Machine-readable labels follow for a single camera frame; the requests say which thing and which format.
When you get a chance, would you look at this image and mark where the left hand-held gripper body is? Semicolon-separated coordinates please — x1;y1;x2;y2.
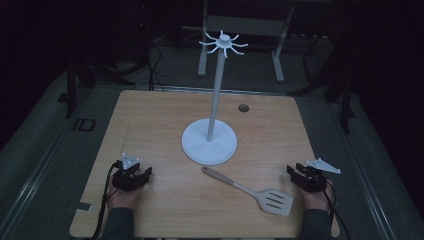
111;152;150;193

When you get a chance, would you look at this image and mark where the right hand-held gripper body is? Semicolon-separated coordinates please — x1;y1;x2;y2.
292;157;342;194

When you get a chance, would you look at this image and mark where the grey slotted spatula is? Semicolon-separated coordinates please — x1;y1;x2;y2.
201;166;295;217

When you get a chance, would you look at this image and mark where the white utensil rack with hooks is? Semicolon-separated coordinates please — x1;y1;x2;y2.
180;29;250;167

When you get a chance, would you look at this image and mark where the person's left hand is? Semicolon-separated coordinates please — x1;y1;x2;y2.
106;183;143;212

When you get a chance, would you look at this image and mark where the person's right hand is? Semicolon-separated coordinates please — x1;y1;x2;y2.
300;179;336;212

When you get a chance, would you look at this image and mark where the black floor socket box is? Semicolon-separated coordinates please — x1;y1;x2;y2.
72;117;97;132

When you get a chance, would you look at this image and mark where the black metal stand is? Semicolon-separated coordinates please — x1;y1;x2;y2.
287;29;357;135
57;39;137;120

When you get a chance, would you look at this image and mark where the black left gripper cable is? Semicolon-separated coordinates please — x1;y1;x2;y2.
90;160;123;240

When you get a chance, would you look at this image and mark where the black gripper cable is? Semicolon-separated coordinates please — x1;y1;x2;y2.
90;160;123;240
322;181;352;240

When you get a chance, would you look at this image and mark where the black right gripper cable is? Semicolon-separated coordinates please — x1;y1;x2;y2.
322;181;352;240

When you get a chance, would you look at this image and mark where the black floor cable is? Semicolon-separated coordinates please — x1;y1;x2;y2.
143;19;174;92

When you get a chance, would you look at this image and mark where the white metal desk frame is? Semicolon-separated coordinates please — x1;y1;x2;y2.
197;0;296;84

